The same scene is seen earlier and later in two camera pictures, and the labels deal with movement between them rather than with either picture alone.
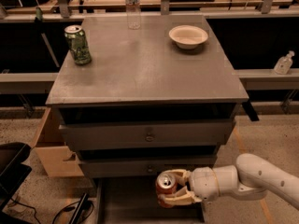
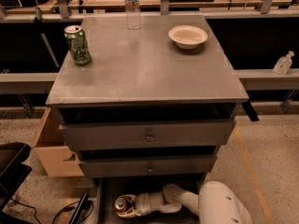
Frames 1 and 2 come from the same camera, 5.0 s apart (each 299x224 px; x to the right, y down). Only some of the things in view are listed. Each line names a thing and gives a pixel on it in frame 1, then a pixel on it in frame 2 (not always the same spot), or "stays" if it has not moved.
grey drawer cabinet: [142, 95] stays
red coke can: [165, 186] to [121, 205]
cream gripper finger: [182, 199] to [131, 213]
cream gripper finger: [182, 175] to [131, 198]
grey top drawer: [158, 134] stays
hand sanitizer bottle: [283, 64] stays
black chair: [12, 172] stays
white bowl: [188, 36] stays
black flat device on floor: [78, 209] stays
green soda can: [78, 45] stays
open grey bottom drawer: [134, 201] stays
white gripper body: [204, 183] to [144, 203]
